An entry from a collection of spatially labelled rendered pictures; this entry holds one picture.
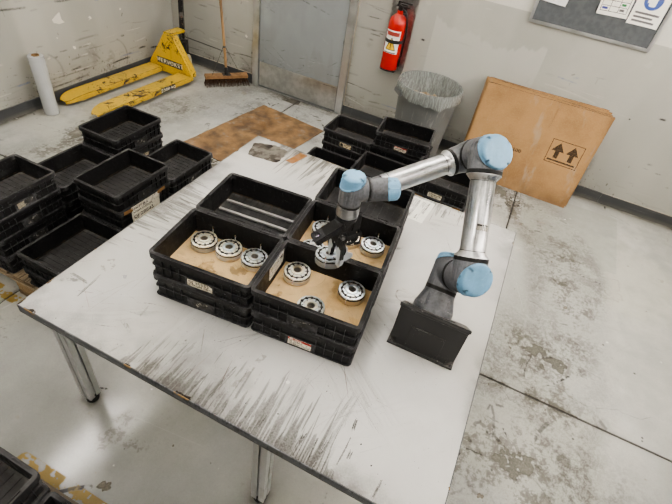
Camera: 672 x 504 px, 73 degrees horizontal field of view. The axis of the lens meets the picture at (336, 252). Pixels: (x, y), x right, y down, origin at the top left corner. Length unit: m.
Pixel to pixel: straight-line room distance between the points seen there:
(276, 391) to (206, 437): 0.78
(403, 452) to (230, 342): 0.70
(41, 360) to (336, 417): 1.64
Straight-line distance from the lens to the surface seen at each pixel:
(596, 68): 4.36
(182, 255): 1.83
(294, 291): 1.69
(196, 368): 1.65
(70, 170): 3.24
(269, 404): 1.57
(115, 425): 2.41
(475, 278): 1.54
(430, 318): 1.62
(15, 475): 1.86
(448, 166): 1.65
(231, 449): 2.28
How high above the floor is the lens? 2.08
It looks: 42 degrees down
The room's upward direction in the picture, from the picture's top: 11 degrees clockwise
